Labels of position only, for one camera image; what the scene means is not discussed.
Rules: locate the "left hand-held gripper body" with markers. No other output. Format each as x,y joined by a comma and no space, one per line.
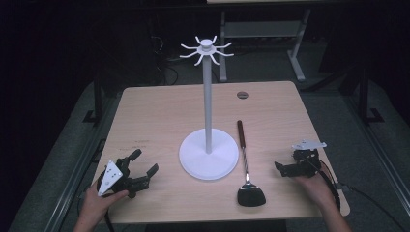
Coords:
109,177

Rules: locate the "white hook stand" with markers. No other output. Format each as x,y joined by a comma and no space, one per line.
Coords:
208,154

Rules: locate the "black metal stand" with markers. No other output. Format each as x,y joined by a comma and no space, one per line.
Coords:
96,103
366,96

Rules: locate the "metal frame stand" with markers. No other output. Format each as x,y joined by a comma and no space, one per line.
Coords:
261,29

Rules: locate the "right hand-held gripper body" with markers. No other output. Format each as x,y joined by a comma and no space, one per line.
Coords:
306,158

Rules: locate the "person's left hand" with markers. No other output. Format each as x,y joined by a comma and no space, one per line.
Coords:
96,203

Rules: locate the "person's right hand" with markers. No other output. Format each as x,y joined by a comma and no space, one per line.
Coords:
314,190

